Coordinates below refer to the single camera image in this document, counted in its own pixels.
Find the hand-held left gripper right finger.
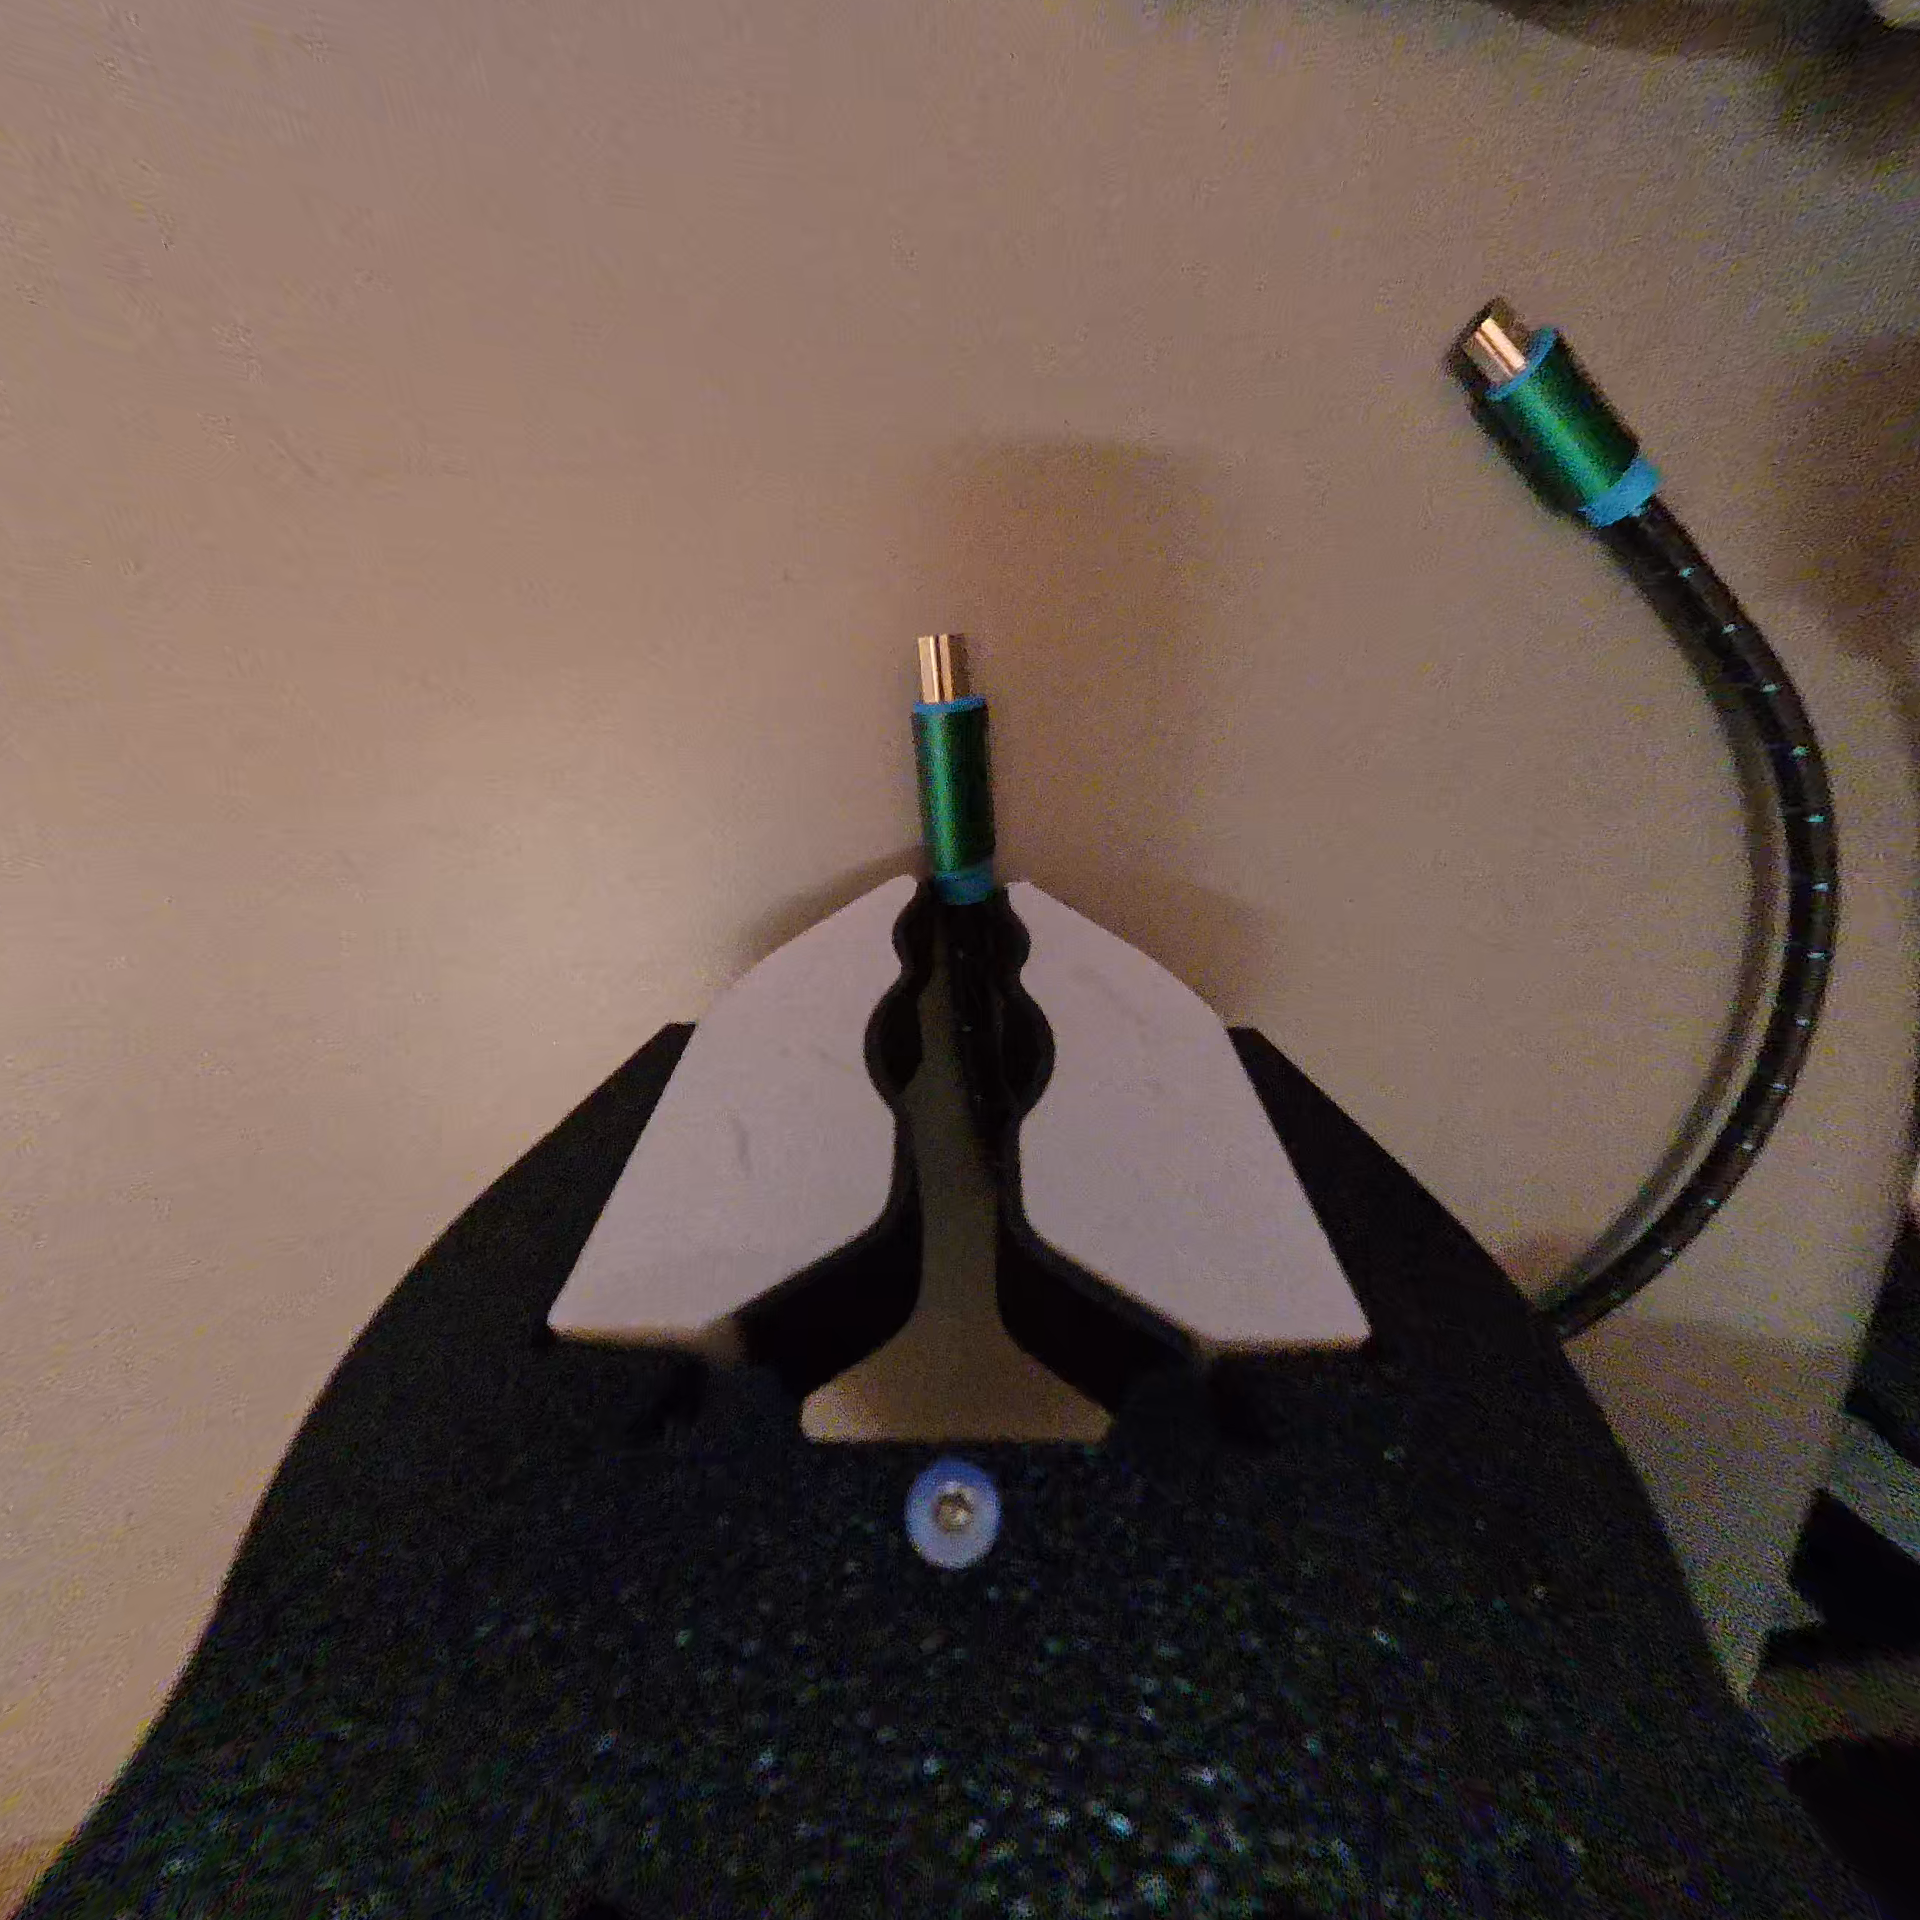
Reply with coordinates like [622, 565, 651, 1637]
[976, 883, 1370, 1368]

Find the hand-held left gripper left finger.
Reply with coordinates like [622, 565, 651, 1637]
[547, 873, 939, 1373]

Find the black cable with green plugs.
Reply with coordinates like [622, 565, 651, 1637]
[910, 298, 1845, 1344]

